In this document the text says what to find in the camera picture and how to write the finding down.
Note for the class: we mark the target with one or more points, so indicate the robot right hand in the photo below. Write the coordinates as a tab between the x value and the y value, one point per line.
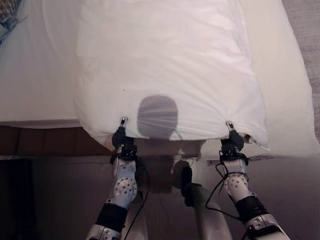
233	140

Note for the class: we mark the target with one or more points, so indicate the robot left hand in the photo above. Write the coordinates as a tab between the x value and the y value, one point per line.
122	137

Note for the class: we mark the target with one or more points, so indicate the large white pillow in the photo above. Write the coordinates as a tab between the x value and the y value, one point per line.
165	62

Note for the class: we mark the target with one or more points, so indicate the robot left arm silver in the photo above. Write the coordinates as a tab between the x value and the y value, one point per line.
124	187

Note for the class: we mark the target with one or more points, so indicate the robot right arm silver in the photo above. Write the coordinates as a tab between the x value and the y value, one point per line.
237	186

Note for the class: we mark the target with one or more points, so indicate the bed mattress with white sheet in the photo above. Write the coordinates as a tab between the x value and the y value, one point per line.
37	75

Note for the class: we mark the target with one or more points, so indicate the robot right leg silver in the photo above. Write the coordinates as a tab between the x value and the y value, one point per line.
207	215

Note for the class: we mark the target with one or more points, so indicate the patterned blue cloth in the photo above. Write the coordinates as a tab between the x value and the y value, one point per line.
7	22

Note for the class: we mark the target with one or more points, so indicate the brown wooden bed frame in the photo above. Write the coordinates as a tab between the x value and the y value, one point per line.
50	141

